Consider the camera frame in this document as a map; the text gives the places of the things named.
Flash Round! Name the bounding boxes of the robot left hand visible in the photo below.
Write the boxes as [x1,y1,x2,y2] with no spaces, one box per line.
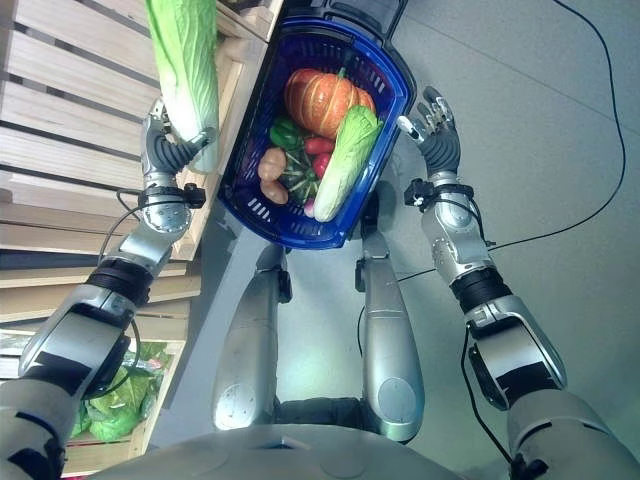
[140,97,220,181]

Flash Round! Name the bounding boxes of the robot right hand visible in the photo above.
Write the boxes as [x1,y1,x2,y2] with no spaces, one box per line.
[397,85,462,177]

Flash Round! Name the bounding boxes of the large napa cabbage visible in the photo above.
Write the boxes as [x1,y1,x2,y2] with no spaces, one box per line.
[143,0,221,175]

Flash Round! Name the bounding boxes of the blue plastic shopping basket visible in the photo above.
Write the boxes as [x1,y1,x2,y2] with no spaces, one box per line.
[217,17,419,250]

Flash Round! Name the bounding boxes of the green leafy vegetables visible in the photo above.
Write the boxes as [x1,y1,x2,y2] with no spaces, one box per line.
[69,342,170,444]

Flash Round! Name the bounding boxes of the small napa cabbage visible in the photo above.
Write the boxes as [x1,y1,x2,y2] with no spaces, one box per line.
[313,104,385,224]

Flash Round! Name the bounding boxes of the wooden slat shelf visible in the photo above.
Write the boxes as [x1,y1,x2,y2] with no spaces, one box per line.
[0,0,286,476]

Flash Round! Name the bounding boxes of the brown potato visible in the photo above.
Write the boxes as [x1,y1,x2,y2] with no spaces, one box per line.
[259,178,290,205]
[258,147,288,181]

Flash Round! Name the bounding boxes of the green bell pepper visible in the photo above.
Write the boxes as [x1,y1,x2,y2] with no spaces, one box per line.
[269,117,311,151]

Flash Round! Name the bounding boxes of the orange pumpkin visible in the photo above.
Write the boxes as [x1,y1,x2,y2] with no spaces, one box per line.
[283,67,377,140]

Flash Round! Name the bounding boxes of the robot right leg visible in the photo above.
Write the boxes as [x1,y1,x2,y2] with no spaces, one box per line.
[354,180,426,444]

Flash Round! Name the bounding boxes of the robot leg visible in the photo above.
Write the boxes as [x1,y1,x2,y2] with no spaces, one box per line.
[212,243,294,431]
[354,180,426,444]

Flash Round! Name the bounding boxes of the robot left leg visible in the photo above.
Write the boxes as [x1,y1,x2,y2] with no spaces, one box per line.
[212,243,294,431]

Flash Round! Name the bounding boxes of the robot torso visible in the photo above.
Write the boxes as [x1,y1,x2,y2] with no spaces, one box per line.
[94,397,511,480]

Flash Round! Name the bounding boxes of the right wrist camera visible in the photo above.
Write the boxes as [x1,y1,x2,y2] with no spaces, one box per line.
[403,178,434,207]

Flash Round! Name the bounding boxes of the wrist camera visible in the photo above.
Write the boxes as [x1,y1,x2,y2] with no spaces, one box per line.
[181,183,207,209]
[403,178,434,207]

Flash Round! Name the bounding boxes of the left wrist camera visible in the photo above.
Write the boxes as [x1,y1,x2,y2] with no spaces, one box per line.
[181,183,207,209]

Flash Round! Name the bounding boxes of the black floor cable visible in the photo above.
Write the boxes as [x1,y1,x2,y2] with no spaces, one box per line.
[394,0,627,281]

